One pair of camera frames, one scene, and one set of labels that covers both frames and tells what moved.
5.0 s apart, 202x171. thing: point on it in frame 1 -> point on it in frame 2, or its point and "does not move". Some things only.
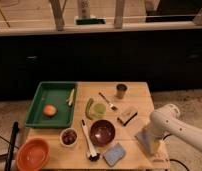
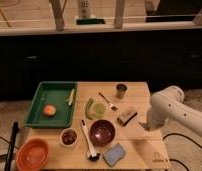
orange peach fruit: (49, 111) does not move
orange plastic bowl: (32, 155) does not move
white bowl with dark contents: (68, 137) does not move
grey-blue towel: (146, 140) -> (146, 126)
